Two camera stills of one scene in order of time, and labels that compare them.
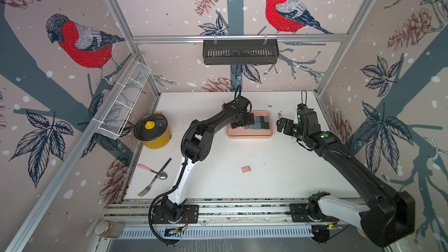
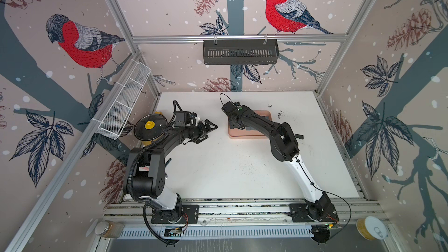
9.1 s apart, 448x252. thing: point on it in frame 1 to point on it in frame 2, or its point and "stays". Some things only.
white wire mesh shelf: [114, 124] stays
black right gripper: [287, 129] to [232, 125]
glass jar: [109, 229] stays
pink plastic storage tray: [240, 132] stays
